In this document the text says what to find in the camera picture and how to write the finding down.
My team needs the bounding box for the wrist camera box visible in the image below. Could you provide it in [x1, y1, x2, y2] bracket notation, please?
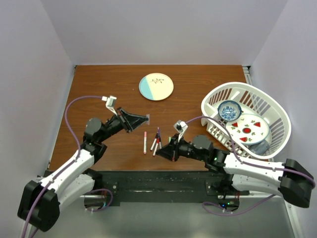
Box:
[106, 95, 117, 114]
[173, 120, 188, 141]

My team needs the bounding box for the blue patterned bowl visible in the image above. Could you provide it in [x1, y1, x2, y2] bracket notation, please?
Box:
[217, 100, 242, 121]

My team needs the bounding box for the white pen pink tip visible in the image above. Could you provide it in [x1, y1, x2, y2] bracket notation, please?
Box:
[143, 131, 147, 155]

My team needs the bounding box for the white plastic dish basket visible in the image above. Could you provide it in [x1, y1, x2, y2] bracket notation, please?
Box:
[201, 82, 291, 160]

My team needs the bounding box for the watermelon pattern plate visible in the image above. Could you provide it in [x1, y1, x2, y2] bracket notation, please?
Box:
[225, 114, 270, 145]

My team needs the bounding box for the grey cup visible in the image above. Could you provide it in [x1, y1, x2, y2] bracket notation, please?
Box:
[248, 140, 270, 156]

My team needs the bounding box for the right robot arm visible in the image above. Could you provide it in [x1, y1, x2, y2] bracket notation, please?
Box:
[156, 134, 316, 208]

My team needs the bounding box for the white pen red tip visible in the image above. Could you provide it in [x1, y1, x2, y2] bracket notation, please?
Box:
[153, 141, 159, 157]

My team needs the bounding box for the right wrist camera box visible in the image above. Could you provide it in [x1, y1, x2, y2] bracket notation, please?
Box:
[173, 120, 188, 141]

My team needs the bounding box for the cream and teal plate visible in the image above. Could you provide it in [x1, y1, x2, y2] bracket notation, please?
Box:
[139, 73, 174, 101]

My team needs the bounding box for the white pen black tip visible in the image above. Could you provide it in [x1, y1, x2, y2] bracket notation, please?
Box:
[150, 133, 159, 151]

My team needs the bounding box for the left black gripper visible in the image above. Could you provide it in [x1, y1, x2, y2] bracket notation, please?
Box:
[98, 107, 148, 142]

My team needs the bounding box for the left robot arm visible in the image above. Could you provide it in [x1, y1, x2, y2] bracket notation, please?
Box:
[17, 108, 149, 232]

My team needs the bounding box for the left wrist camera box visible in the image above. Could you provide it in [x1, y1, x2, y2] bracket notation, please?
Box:
[106, 95, 117, 114]

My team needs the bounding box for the clear pen cap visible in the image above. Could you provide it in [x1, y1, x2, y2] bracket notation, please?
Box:
[146, 114, 150, 125]

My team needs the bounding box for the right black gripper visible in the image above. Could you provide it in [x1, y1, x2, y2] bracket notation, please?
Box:
[156, 133, 207, 162]

